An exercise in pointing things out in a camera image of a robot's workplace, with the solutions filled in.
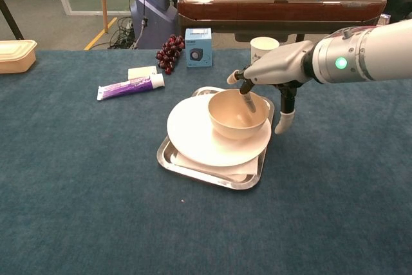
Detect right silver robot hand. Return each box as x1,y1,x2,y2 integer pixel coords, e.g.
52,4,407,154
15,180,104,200
227,40,315,135

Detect small beige bowl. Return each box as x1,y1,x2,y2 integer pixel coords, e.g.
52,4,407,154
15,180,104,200
207,88,270,141

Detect purple grey robot base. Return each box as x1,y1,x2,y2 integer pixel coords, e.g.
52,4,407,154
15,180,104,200
129,0,178,50

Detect round white plate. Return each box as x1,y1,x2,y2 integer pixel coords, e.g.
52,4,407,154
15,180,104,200
166,94,273,167

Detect silver metal tray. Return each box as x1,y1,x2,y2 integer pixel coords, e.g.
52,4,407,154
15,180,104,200
156,86,276,191

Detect white paper cup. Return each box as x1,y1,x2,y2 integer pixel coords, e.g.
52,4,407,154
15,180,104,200
250,36,280,64

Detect brown mahjong table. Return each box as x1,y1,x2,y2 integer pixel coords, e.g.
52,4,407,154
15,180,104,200
176,0,388,49

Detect light blue speaker box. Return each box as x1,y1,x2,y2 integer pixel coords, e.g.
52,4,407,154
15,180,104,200
184,28,213,68

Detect dark red grape bunch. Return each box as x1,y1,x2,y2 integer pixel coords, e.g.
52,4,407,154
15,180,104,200
155,33,186,75

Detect small white soap box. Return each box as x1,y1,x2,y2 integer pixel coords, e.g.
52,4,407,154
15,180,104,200
127,65,158,81

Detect purple toothpaste tube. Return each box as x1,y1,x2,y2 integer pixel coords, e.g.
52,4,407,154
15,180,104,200
97,73,166,101

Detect blue felt table cover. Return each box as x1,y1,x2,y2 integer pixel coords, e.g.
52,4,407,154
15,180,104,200
0,48,412,275

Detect beige lidded food container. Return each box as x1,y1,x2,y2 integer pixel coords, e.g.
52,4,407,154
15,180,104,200
0,39,38,75

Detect black tangled floor cables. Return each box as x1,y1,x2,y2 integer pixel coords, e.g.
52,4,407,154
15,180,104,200
108,16,140,50

